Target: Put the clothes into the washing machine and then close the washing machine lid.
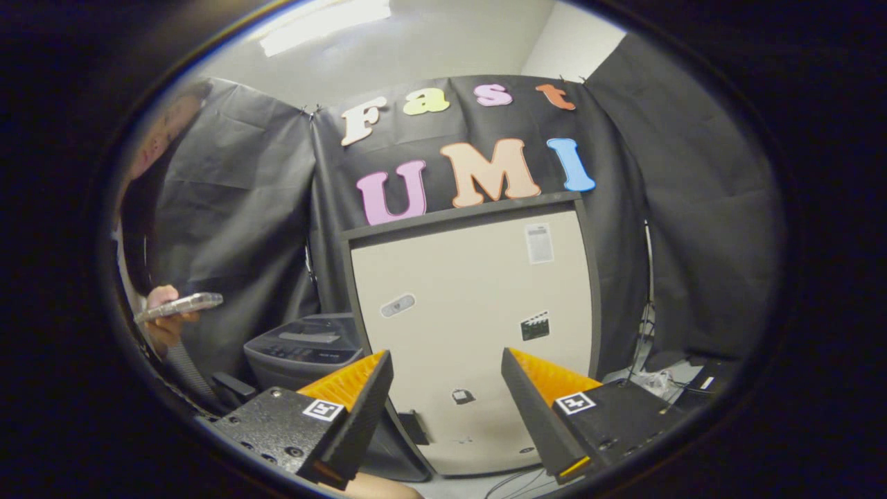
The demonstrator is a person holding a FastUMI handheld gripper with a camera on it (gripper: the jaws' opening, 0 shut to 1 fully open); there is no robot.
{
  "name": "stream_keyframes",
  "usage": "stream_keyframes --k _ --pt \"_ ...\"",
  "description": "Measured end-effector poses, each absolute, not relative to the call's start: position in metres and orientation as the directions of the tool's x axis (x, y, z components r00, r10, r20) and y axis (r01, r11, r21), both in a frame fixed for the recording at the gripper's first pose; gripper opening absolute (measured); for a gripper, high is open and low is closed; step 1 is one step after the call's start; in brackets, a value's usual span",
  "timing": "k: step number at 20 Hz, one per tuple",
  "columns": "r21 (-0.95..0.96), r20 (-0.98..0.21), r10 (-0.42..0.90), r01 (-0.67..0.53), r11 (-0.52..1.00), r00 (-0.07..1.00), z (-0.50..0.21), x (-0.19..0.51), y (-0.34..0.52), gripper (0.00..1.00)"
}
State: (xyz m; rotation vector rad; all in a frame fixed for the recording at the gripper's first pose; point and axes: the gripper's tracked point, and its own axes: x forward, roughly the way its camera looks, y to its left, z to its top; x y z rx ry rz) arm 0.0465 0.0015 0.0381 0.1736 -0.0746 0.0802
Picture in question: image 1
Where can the smartphone in clear case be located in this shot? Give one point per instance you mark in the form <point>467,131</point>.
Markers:
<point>180,306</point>

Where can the black light stand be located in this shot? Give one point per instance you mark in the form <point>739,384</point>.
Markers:
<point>641,312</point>

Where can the black office chair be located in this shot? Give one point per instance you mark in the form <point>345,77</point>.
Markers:
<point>232,388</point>

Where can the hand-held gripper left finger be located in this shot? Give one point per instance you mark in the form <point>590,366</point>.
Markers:
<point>357,416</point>

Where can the person's knee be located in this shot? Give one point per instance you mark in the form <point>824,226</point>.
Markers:
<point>381,487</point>

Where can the black backdrop cloth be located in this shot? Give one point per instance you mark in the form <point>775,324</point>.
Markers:
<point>242,208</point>

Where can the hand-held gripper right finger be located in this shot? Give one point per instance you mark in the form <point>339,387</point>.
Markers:
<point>537,412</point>

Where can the black box on floor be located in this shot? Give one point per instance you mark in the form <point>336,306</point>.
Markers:
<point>707,384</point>

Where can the grey washing machine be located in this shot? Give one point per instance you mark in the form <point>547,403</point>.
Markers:
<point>284,367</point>

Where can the beige cabinet with dark frame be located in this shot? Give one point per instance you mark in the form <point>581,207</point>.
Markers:
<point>471,291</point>

